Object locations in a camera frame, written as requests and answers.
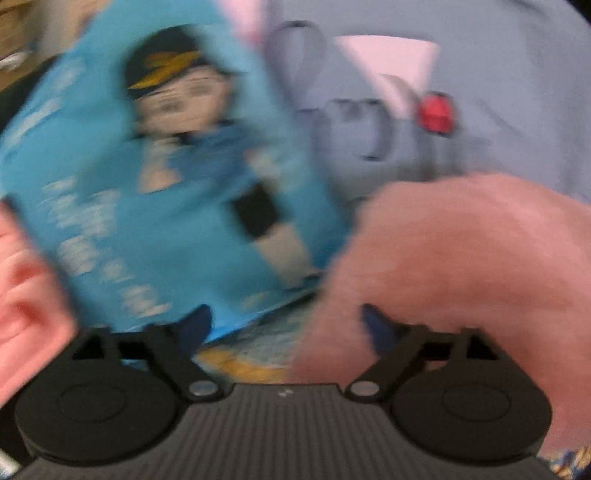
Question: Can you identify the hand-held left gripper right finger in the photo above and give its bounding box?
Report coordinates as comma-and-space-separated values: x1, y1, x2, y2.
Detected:
346, 305, 502, 401

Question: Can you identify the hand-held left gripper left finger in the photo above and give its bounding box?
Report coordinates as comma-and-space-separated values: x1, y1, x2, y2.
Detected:
71, 305, 222, 401

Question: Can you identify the pink fleece jacket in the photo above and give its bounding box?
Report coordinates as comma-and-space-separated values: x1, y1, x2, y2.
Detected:
291, 173, 591, 457

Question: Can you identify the blue cartoon print pillow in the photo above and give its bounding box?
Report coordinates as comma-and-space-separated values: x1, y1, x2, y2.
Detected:
0, 0, 356, 342

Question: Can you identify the peach pink cloth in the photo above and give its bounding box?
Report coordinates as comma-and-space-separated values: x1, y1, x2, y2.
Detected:
0, 203, 77, 407

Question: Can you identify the grey printed duvet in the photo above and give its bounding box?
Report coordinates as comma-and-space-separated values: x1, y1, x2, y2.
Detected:
259, 0, 591, 208

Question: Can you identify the pink plush cushion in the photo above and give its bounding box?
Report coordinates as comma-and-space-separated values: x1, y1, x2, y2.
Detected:
217, 0, 264, 42

